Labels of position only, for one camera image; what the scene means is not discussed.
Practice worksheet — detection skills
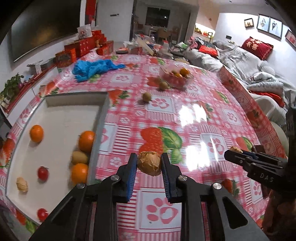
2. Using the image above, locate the orange mandarin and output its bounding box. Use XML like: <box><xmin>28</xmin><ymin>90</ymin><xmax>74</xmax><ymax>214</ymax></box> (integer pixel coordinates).
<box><xmin>30</xmin><ymin>125</ymin><xmax>44</xmax><ymax>143</ymax></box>
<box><xmin>71</xmin><ymin>163</ymin><xmax>88</xmax><ymax>185</ymax></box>
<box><xmin>78</xmin><ymin>131</ymin><xmax>95</xmax><ymax>154</ymax></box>

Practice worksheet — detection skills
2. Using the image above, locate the golden husk fruit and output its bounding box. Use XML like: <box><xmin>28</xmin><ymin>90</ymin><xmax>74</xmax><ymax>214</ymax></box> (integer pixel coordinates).
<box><xmin>229</xmin><ymin>146</ymin><xmax>243</xmax><ymax>153</ymax></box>

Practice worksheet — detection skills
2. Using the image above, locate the tan husk fruit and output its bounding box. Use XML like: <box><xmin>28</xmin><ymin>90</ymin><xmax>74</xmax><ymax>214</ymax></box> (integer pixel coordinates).
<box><xmin>137</xmin><ymin>151</ymin><xmax>161</xmax><ymax>176</ymax></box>

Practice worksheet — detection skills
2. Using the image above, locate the green potted plant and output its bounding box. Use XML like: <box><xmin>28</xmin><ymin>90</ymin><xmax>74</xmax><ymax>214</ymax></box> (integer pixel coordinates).
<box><xmin>1</xmin><ymin>73</ymin><xmax>24</xmax><ymax>103</ymax></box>

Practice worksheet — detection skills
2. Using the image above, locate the mandarin in bowl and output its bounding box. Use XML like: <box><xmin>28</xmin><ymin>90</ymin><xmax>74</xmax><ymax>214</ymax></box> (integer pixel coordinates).
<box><xmin>179</xmin><ymin>68</ymin><xmax>190</xmax><ymax>78</ymax></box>

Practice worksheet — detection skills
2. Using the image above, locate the grey bedding sofa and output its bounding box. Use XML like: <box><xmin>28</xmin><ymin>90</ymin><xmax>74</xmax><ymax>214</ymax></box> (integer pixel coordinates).
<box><xmin>184</xmin><ymin>38</ymin><xmax>296</xmax><ymax>121</ymax></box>

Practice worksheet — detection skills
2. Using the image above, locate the red embroidered cushion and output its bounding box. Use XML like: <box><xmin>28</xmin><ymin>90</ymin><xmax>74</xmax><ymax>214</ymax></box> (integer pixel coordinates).
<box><xmin>241</xmin><ymin>37</ymin><xmax>273</xmax><ymax>60</ymax></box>

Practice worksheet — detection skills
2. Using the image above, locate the white grey-rimmed tray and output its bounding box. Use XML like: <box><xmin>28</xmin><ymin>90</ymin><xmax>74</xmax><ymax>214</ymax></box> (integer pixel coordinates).
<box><xmin>6</xmin><ymin>92</ymin><xmax>110</xmax><ymax>225</ymax></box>

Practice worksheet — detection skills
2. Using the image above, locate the kiwi near bowl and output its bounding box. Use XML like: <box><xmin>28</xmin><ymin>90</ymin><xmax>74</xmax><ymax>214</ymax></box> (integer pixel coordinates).
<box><xmin>159</xmin><ymin>81</ymin><xmax>170</xmax><ymax>91</ymax></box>

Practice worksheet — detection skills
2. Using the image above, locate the red cherry tomato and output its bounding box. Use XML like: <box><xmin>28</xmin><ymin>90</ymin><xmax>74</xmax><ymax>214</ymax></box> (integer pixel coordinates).
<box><xmin>37</xmin><ymin>208</ymin><xmax>49</xmax><ymax>222</ymax></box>
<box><xmin>37</xmin><ymin>166</ymin><xmax>49</xmax><ymax>182</ymax></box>

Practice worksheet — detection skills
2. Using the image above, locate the kiwi on paw print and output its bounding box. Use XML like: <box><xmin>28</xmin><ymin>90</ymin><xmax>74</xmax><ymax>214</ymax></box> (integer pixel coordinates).
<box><xmin>142</xmin><ymin>92</ymin><xmax>152</xmax><ymax>103</ymax></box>

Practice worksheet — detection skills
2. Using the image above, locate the blue plastic gloves pile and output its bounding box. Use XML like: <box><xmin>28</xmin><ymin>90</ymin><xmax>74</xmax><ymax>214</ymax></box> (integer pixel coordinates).
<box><xmin>72</xmin><ymin>59</ymin><xmax>126</xmax><ymax>82</ymax></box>

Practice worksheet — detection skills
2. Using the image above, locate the stack of red gift boxes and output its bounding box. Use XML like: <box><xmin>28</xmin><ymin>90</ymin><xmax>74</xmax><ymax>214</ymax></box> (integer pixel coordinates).
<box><xmin>55</xmin><ymin>30</ymin><xmax>114</xmax><ymax>68</ymax></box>

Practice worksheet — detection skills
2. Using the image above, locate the clear glass fruit bowl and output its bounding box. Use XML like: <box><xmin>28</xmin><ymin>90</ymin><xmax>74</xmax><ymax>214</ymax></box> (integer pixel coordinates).
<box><xmin>159</xmin><ymin>65</ymin><xmax>194</xmax><ymax>89</ymax></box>

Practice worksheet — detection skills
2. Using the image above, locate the brown kiwi fruit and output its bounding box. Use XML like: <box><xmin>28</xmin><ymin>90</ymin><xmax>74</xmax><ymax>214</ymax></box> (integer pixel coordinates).
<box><xmin>71</xmin><ymin>151</ymin><xmax>89</xmax><ymax>165</ymax></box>

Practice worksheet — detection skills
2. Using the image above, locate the black wall television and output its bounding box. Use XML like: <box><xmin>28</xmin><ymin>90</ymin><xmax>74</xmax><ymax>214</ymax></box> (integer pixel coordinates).
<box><xmin>10</xmin><ymin>0</ymin><xmax>81</xmax><ymax>61</ymax></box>

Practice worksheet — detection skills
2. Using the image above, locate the red strawberry pattern tablecloth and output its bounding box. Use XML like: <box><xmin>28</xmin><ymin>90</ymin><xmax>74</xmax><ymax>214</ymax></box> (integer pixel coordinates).
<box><xmin>1</xmin><ymin>55</ymin><xmax>285</xmax><ymax>237</ymax></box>

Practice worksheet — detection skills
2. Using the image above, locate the small pale husk fruit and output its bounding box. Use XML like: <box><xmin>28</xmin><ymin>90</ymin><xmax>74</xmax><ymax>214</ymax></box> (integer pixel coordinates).
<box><xmin>16</xmin><ymin>177</ymin><xmax>28</xmax><ymax>193</ymax></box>

